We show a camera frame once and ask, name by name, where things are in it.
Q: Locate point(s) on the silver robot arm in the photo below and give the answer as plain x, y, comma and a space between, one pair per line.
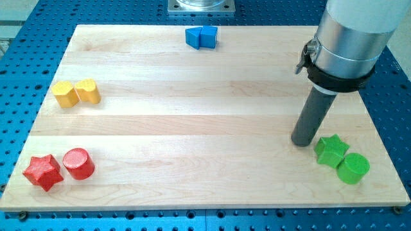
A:
353, 33

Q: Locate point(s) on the light wooden board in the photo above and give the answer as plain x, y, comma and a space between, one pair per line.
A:
180, 128

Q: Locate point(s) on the blue triangular block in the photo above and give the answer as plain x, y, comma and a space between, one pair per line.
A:
193, 37

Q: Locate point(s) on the blue cube block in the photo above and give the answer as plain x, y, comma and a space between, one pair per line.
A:
208, 36

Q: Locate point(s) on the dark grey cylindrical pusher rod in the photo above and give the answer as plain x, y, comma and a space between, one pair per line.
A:
311, 117

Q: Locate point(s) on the yellow heart block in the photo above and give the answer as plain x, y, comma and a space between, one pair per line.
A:
87, 90

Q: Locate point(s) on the green star block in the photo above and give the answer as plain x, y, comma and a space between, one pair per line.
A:
330, 151

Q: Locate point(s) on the red cylinder block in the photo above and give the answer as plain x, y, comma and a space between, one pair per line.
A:
79, 163

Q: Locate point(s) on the yellow hexagon block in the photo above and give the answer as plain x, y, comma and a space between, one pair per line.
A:
65, 94

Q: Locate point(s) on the green cylinder block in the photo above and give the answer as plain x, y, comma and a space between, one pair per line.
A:
353, 168

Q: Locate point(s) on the red star block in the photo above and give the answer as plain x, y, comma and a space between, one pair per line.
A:
44, 172

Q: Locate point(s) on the blue perforated metal table plate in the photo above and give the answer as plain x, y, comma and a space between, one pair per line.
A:
35, 53

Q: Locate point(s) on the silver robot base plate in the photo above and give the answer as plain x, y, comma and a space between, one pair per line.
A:
201, 7

